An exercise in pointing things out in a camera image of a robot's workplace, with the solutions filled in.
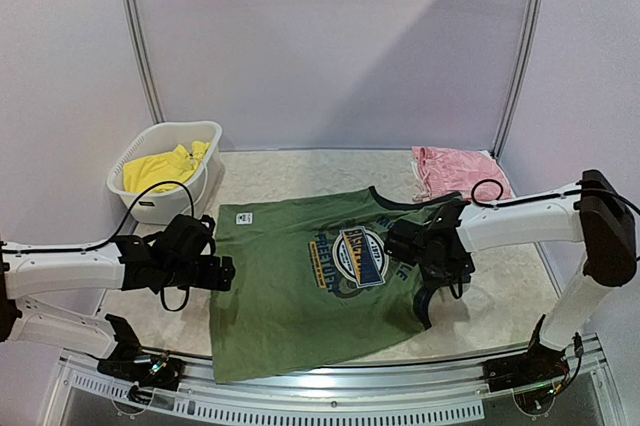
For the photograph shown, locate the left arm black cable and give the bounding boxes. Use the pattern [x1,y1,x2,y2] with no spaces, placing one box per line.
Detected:
[0,180,219,312]

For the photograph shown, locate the green sleeveless shirt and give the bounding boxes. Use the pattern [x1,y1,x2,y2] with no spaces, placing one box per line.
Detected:
[210,187,455,383]

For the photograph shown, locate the white folded garment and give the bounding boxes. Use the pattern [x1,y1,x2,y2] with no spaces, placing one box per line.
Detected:
[478,150,497,161]

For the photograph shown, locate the left aluminium corner post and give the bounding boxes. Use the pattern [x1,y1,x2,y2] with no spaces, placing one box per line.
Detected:
[122,0,165,124]

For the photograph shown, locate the aluminium corner post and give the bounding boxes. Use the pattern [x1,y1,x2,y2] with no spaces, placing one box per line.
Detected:
[122,0,165,124]
[491,0,542,161]

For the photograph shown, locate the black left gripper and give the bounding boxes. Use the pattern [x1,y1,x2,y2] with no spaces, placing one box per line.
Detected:
[163,254,234,290]

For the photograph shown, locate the aluminium front rail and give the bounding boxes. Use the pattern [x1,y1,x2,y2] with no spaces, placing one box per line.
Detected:
[42,335,626,425]

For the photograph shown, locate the white plastic laundry basket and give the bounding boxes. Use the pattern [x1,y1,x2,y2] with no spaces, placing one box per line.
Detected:
[106,121,223,225]

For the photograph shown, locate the yellow garment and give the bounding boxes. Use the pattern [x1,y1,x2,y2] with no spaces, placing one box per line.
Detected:
[123,141,211,194]

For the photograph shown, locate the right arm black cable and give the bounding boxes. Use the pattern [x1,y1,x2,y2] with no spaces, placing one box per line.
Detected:
[444,178,640,300]

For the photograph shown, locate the right aluminium corner post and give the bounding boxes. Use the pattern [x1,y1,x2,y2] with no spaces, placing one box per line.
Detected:
[491,0,542,161]

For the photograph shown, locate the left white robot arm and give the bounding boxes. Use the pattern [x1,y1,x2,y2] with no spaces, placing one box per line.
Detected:
[1,215,235,380]

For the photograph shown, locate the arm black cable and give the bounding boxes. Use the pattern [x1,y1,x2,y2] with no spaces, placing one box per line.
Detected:
[0,180,219,312]
[444,178,640,300]

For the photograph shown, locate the pink folded shorts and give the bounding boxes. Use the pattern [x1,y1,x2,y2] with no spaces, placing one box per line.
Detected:
[411,146,514,203]

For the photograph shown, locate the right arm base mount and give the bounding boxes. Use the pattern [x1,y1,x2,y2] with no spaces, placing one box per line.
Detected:
[482,316,584,416]

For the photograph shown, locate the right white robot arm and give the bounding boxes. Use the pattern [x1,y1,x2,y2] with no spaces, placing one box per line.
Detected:
[384,169,639,382]

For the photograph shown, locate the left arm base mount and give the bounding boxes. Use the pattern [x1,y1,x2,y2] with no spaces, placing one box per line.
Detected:
[97,314,185,406]

